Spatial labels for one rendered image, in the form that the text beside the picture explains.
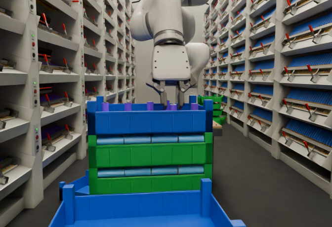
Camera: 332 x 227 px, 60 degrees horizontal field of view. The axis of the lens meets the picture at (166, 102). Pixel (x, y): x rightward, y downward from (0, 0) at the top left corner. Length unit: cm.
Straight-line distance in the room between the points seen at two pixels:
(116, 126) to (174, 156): 16
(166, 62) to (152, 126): 17
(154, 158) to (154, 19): 37
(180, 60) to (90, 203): 40
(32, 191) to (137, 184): 69
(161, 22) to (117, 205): 47
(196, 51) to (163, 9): 71
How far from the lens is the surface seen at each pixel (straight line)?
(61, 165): 174
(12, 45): 128
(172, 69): 74
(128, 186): 73
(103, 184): 73
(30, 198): 135
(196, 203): 65
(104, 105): 78
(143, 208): 64
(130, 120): 69
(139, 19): 85
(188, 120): 70
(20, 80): 121
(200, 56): 150
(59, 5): 166
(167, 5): 83
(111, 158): 71
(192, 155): 72
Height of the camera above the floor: 54
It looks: 5 degrees down
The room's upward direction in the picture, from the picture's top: straight up
